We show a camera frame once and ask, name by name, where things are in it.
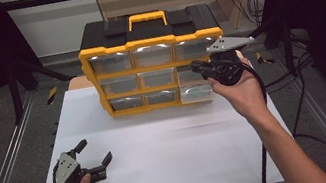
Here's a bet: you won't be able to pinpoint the person's right hand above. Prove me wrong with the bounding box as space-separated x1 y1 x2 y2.
202 45 272 125

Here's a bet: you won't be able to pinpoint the grid of clear drawers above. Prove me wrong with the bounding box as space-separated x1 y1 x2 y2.
87 33 227 115

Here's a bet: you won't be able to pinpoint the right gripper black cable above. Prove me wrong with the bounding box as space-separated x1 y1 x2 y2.
238 59 284 183

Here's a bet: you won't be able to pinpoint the left yellow clamp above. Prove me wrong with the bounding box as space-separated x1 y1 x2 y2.
44 86 62 107

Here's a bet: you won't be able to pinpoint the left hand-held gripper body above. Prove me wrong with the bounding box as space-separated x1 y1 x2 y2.
48 144 110 183

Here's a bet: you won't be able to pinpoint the yellow black organizer case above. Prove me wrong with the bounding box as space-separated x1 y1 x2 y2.
72 0 235 123

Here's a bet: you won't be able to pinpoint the clear plastic drawer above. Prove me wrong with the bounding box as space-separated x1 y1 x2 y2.
176 61 216 89
178 80 218 107

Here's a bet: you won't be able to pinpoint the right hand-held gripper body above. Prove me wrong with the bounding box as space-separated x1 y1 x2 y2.
204 30 263 90

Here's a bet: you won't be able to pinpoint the right yellow clamp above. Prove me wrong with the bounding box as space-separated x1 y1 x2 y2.
255 49 277 68

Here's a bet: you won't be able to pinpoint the black floor cables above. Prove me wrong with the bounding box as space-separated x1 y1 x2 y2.
255 28 326 141

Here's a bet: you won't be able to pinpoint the black metal stand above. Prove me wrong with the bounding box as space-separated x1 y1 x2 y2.
239 9 302 81
2 49 82 126

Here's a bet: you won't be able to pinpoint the yellow clamp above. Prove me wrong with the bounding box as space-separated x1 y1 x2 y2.
44 86 62 107
255 49 277 68

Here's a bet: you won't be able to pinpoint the wooden table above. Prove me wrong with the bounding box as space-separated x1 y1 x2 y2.
66 73 97 92

